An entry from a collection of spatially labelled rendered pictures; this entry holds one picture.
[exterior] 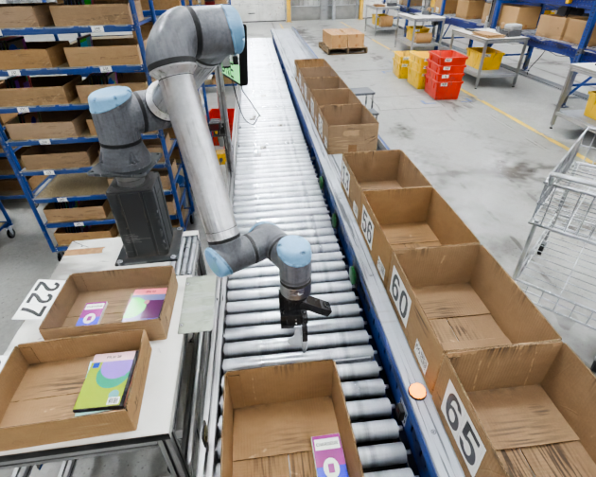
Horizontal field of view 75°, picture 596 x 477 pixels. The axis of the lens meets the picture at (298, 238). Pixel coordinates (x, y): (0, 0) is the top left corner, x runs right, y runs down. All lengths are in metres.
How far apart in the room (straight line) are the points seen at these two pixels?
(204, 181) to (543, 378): 0.99
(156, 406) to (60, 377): 0.34
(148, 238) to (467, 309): 1.26
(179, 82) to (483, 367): 0.99
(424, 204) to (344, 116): 1.17
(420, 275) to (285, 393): 0.57
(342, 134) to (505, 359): 1.57
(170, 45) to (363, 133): 1.49
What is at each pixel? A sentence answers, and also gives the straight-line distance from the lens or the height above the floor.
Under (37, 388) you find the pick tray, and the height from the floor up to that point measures 0.76.
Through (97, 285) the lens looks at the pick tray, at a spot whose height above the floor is 0.78.
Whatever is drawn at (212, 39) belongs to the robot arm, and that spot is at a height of 1.64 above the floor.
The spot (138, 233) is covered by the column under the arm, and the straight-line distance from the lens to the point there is 1.74.
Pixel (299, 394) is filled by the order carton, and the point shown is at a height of 0.79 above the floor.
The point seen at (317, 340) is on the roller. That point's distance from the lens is 1.34.
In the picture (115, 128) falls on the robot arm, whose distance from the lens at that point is 1.57.
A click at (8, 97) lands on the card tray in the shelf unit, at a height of 1.19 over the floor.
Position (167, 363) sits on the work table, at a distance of 1.35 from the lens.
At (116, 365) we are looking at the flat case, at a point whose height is 0.80.
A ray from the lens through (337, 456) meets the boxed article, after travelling 1.11.
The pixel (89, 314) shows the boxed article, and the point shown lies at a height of 0.77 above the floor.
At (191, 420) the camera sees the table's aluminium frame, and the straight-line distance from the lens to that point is 1.59.
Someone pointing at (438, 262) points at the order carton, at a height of 0.99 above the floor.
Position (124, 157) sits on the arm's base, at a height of 1.21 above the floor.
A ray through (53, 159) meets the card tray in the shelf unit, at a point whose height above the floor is 0.80.
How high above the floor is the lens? 1.77
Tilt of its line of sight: 35 degrees down
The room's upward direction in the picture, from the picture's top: 1 degrees counter-clockwise
